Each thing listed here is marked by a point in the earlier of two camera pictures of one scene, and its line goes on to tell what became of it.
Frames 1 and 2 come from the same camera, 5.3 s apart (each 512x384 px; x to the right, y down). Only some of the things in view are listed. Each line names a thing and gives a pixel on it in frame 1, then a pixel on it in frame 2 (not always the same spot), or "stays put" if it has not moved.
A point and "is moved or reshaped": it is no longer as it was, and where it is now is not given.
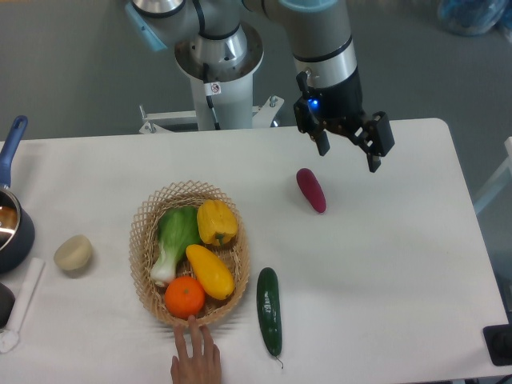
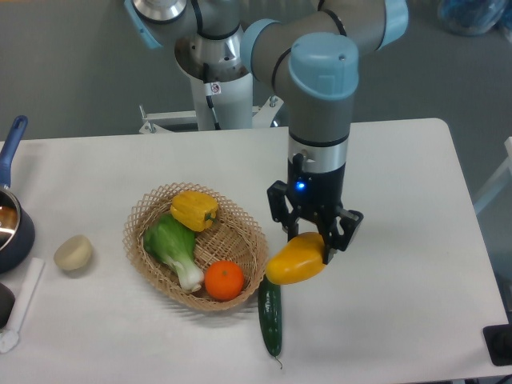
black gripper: [338, 109] to [310, 193]
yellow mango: [214, 277] to [301, 259]
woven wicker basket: [190, 249] is moved or reshaped
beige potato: [74, 253] stays put
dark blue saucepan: [17, 231] stays put
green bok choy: [178, 230] to [167, 239]
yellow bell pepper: [217, 222] to [196, 210]
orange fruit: [184, 297] to [224, 281]
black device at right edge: [498, 342] stays put
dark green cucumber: [270, 310] stays put
